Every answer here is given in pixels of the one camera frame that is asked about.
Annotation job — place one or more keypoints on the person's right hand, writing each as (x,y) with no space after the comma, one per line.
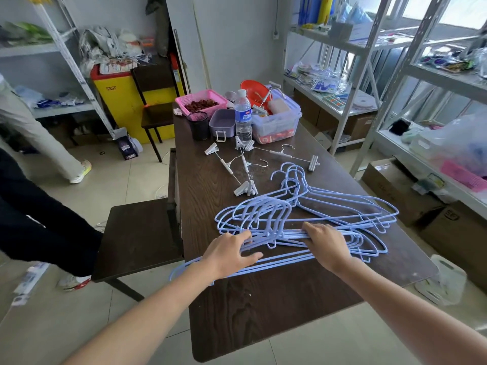
(329,247)

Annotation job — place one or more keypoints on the person's left hand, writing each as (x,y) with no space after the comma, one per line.
(224,254)

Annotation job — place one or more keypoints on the person's right fingers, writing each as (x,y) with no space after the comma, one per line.
(312,231)

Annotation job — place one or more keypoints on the person's left thumb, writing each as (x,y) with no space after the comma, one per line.
(250,258)

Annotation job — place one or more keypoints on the single light blue clothes hanger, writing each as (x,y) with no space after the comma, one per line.
(266,268)

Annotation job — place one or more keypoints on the person's left forearm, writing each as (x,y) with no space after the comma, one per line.
(152,319)

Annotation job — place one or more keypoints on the person's right forearm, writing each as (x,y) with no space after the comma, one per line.
(411,315)

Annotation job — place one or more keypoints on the dark wooden table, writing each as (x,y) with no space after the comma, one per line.
(285,311)

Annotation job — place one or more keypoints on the white clip trouser hanger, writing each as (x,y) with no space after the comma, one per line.
(224,165)
(246,169)
(266,96)
(281,154)
(243,143)

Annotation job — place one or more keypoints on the open brown cardboard box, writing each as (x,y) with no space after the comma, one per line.
(395,190)

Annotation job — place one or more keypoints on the clear plastic storage box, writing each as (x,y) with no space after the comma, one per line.
(277,127)

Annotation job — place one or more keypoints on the dark wooden side stool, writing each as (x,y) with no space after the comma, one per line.
(137,239)

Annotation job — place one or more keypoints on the flat brown cardboard box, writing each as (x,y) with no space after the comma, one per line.
(357,123)

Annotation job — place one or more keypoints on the clear plastic water bottle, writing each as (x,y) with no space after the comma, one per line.
(243,117)

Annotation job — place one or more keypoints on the small black object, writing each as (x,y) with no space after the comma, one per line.
(399,127)

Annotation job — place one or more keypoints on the black mesh pen cup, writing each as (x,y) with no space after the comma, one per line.
(198,127)

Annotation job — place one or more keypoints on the white plastic container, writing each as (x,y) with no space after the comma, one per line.
(445,281)

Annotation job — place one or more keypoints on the large brown cardboard box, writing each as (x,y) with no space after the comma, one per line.
(456,239)

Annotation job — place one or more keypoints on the heap of printed packets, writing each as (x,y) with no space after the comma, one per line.
(323,85)

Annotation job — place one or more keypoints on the orange-red plastic bowl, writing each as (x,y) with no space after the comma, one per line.
(254,91)

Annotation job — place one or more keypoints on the heap of red dates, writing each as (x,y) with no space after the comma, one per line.
(201,105)

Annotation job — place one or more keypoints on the pink flat basket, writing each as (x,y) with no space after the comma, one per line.
(464,175)

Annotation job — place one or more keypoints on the dark blue packet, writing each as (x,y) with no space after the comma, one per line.
(127,146)

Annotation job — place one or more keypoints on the pink plastic basket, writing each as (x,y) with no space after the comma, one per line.
(182,104)

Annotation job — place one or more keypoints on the clear plastic bag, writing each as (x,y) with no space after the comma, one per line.
(456,140)

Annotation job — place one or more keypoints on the dark wooden chair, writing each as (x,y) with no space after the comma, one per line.
(156,113)

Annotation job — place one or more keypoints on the large grey metal shelf rack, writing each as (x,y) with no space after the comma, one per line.
(407,72)

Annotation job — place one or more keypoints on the grey cardboard box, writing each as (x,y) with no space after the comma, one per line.
(348,31)

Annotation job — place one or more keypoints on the yellow bin with red lid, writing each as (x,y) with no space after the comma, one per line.
(114,102)

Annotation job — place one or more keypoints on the printed papers on floor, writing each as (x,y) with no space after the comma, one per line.
(28,283)

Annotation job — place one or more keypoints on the row of blue folders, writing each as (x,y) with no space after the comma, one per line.
(314,7)

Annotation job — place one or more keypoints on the dark hanging garment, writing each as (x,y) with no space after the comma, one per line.
(159,22)

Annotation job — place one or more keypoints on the heap of crumpled bags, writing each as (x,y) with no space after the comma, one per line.
(104,45)

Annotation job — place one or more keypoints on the white metal shelf rack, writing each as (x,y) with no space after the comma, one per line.
(64,45)

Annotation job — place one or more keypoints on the green plastic bag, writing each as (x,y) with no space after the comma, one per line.
(26,32)

